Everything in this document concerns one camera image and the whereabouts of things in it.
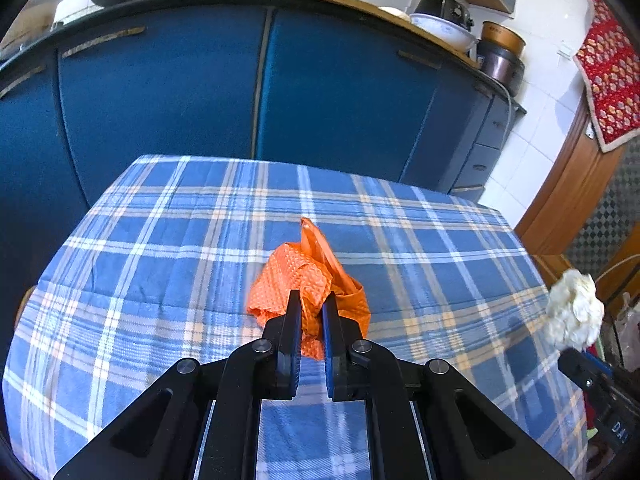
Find orange cloth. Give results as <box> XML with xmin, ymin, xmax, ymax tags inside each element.
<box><xmin>246</xmin><ymin>216</ymin><xmax>371</xmax><ymax>360</ymax></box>

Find red patterned cloth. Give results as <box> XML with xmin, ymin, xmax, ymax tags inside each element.
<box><xmin>572</xmin><ymin>0</ymin><xmax>640</xmax><ymax>154</ymax></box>

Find white tissue ball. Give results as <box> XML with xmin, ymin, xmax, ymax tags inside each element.
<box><xmin>544</xmin><ymin>268</ymin><xmax>606</xmax><ymax>353</ymax></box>

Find stacked metal pots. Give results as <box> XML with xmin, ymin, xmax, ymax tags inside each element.
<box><xmin>476</xmin><ymin>39</ymin><xmax>527</xmax><ymax>99</ymax></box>

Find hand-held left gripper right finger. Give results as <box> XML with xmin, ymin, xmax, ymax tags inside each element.
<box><xmin>321</xmin><ymin>291</ymin><xmax>576</xmax><ymax>480</ymax></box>

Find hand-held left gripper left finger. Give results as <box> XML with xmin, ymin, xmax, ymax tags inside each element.
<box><xmin>52</xmin><ymin>289</ymin><xmax>303</xmax><ymax>480</ymax></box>

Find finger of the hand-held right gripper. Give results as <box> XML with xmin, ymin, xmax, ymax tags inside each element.
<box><xmin>557</xmin><ymin>347</ymin><xmax>607</xmax><ymax>403</ymax></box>
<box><xmin>582</xmin><ymin>351</ymin><xmax>619</xmax><ymax>381</ymax></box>

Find white bowl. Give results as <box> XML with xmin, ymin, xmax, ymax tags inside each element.
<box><xmin>409</xmin><ymin>12</ymin><xmax>477</xmax><ymax>52</ymax></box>

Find wooden door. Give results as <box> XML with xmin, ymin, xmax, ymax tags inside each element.
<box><xmin>515</xmin><ymin>95</ymin><xmax>640</xmax><ymax>307</ymax></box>

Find blue plaid tablecloth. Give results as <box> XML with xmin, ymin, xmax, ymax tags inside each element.
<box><xmin>2</xmin><ymin>154</ymin><xmax>589</xmax><ymax>480</ymax></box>

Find blue base cabinet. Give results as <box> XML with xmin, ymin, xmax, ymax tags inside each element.
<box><xmin>0</xmin><ymin>0</ymin><xmax>528</xmax><ymax>311</ymax></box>

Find brown pot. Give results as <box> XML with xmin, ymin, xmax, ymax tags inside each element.
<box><xmin>481</xmin><ymin>21</ymin><xmax>527</xmax><ymax>59</ymax></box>

